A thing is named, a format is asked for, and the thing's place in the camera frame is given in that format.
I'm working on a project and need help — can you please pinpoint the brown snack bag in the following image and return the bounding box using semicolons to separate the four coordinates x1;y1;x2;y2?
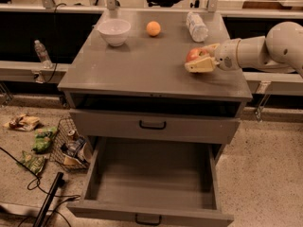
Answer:
4;114;40;131

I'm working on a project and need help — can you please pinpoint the black cable on floor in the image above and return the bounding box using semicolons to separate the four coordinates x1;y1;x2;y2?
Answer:
0;146;81;227

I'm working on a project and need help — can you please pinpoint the green chip bag upper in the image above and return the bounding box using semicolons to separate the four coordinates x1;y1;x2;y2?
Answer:
32;127;58;153

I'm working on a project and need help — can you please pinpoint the small water bottle on ledge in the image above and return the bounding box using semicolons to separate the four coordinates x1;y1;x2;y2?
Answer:
34;40;53;69

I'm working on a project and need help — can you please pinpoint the grey drawer cabinet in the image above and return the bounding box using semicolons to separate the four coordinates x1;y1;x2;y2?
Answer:
59;9;252;157

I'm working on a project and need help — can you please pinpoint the open grey lower drawer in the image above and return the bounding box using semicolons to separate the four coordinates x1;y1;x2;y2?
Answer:
67;137;234;227

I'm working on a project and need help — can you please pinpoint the wire mesh basket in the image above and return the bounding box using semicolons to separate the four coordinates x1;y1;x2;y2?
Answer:
50;118;93;172

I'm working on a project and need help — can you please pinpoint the soda can in basket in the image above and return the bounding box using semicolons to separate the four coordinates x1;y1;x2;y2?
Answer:
67;130;78;140

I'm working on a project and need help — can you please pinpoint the clear plastic water bottle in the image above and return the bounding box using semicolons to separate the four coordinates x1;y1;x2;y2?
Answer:
187;12;208;43

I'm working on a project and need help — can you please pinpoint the green chip bag lower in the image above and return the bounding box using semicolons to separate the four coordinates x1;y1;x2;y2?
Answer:
19;150;45;175

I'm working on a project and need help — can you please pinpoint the green chip bag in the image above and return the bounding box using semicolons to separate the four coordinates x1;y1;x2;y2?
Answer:
32;127;58;153
19;150;45;175

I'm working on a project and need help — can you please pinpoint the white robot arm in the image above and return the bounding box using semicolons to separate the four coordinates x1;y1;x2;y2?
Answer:
185;22;303;77

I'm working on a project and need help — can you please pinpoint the closed grey upper drawer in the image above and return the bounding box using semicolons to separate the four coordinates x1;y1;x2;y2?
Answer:
70;109;240;145

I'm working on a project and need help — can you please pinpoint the white bowl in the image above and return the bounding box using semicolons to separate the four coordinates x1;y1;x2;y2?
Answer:
97;19;131;46

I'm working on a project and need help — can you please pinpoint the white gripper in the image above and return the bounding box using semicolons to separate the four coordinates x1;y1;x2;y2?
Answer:
185;39;241;73

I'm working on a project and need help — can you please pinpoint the orange fruit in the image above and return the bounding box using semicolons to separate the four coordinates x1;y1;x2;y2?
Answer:
146;21;161;37

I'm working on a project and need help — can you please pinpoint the black bar on floor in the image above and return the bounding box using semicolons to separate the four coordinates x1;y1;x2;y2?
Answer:
32;172;63;227

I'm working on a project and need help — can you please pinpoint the red apple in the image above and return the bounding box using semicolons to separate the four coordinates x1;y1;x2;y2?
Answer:
186;47;209;62

